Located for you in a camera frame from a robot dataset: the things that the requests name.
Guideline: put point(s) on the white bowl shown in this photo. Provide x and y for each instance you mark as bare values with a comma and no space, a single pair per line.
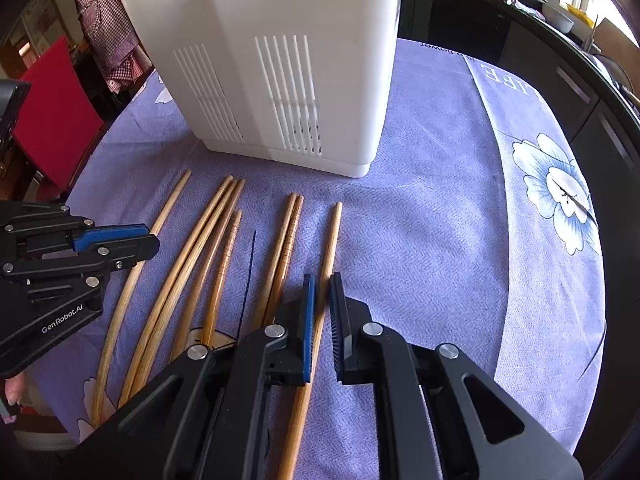
559,17

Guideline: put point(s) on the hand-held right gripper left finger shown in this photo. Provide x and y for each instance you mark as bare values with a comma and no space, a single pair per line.
307,330

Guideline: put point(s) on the slender wooden chopstick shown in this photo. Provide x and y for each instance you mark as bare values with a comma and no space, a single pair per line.
332,240

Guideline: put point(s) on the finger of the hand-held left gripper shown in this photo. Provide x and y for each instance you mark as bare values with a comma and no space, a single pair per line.
130,255
110,237

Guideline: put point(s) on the crumpled counter cloth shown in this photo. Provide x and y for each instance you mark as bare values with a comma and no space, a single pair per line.
520,2

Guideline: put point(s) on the lower kitchen cabinets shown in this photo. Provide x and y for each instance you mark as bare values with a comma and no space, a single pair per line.
465,20

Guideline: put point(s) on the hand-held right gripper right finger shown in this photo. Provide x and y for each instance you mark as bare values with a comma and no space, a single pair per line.
340,330

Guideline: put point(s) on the purple floral tablecloth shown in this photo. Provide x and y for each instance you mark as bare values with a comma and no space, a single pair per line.
425,210

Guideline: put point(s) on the dark thread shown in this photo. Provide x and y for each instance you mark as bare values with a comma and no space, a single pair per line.
248,280

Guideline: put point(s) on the red chair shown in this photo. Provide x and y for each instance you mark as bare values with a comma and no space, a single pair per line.
50,110

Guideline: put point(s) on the checked hanging apron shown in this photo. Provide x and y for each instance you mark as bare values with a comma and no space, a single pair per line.
102,20

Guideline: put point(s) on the person's left hand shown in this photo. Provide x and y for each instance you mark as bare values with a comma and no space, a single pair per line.
15,389

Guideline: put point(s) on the wooden cutting board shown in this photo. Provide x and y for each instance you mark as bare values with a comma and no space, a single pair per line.
615,35

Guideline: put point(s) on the white plastic utensil holder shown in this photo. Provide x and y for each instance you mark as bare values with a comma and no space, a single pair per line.
325,60

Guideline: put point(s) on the dark kitchen countertop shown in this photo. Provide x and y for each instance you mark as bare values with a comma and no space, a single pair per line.
585,67

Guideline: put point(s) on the yellow basket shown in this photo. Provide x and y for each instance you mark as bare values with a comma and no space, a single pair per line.
580,12

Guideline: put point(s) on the row of wooden chopsticks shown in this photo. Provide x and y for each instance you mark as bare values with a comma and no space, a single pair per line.
291,225

